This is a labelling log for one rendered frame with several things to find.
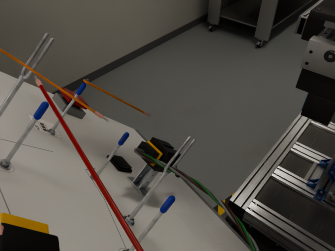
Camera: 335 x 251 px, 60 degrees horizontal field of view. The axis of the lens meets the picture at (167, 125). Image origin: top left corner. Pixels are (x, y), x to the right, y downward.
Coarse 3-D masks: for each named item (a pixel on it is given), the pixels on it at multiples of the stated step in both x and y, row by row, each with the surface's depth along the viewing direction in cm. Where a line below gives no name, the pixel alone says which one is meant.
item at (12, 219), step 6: (0, 216) 16; (6, 216) 16; (12, 216) 17; (6, 222) 16; (12, 222) 16; (18, 222) 16; (24, 222) 17; (30, 222) 17; (36, 222) 17; (30, 228) 17; (36, 228) 17; (42, 228) 17
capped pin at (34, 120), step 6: (42, 102) 30; (42, 108) 30; (36, 114) 30; (42, 114) 31; (36, 120) 31; (30, 126) 31; (24, 132) 31; (24, 138) 31; (18, 144) 31; (12, 150) 31; (12, 156) 32; (0, 162) 31; (6, 162) 31; (6, 168) 31
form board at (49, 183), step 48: (0, 96) 47; (0, 144) 35; (48, 144) 43; (96, 144) 56; (0, 192) 28; (48, 192) 33; (96, 192) 40; (192, 192) 71; (96, 240) 31; (144, 240) 37; (192, 240) 47; (240, 240) 63
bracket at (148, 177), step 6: (144, 168) 51; (150, 168) 52; (138, 174) 51; (144, 174) 52; (150, 174) 50; (156, 174) 51; (132, 180) 51; (138, 180) 52; (144, 180) 52; (150, 180) 51; (138, 186) 51; (144, 186) 51; (144, 192) 50
